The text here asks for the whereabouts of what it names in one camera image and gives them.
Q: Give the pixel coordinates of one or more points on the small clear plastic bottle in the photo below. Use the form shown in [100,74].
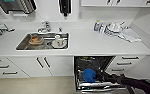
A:
[97,26]

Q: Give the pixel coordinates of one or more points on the stainless steel dishwasher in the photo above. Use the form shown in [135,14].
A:
[81,65]

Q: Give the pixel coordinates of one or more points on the white lower kitchen cabinet unit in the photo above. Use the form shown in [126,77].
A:
[24,66]

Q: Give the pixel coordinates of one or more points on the grey paper towel dispenser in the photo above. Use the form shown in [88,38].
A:
[16,6]

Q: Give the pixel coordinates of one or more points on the white upper kitchen cabinet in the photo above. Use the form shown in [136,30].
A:
[124,2]

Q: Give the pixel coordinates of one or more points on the white cup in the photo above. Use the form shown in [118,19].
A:
[58,41]

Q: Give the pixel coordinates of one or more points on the stainless steel sink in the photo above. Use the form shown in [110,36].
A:
[46,47]

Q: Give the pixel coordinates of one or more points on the orange bowl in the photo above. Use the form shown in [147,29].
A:
[36,40]

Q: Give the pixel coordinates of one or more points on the chrome faucet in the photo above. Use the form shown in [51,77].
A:
[45,27]

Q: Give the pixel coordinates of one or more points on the black soap dispenser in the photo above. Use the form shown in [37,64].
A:
[64,7]

